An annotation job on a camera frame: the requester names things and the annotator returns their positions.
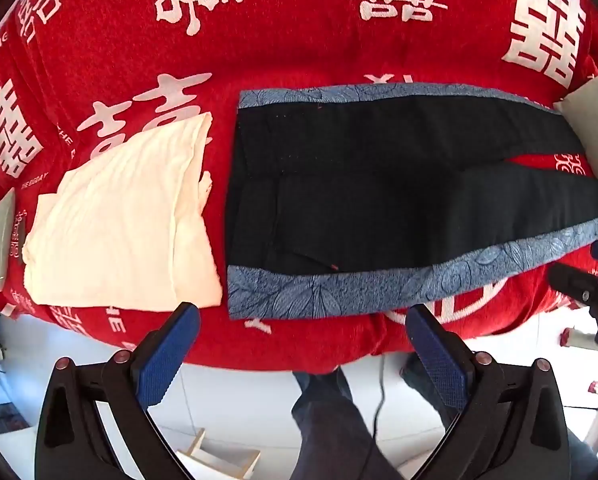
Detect grey pillow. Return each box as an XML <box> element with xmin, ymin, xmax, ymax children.
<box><xmin>553</xmin><ymin>60</ymin><xmax>598</xmax><ymax>181</ymax></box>

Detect black pants with blue trim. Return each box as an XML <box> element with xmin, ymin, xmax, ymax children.
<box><xmin>225</xmin><ymin>82</ymin><xmax>598</xmax><ymax>321</ymax></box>

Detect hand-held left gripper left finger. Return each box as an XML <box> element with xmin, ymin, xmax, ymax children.
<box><xmin>35</xmin><ymin>301</ymin><xmax>201</xmax><ymax>480</ymax></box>

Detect cream folded cloth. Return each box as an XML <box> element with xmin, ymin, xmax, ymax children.
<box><xmin>23</xmin><ymin>112</ymin><xmax>224</xmax><ymax>311</ymax></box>

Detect person's left leg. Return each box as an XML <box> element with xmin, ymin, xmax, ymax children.
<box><xmin>291</xmin><ymin>367</ymin><xmax>404</xmax><ymax>480</ymax></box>

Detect red printed blanket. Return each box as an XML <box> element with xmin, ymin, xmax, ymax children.
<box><xmin>0</xmin><ymin>0</ymin><xmax>598</xmax><ymax>373</ymax></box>

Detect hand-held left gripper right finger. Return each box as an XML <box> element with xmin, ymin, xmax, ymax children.
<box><xmin>405</xmin><ymin>304</ymin><xmax>572</xmax><ymax>480</ymax></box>

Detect pale grey pad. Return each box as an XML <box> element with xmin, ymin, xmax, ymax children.
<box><xmin>0</xmin><ymin>187</ymin><xmax>18</xmax><ymax>291</ymax></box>

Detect black cable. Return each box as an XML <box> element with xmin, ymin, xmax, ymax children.
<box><xmin>371</xmin><ymin>355</ymin><xmax>386</xmax><ymax>438</ymax></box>

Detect light wooden box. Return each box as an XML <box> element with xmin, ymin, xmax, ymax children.
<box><xmin>173</xmin><ymin>427</ymin><xmax>262</xmax><ymax>480</ymax></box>

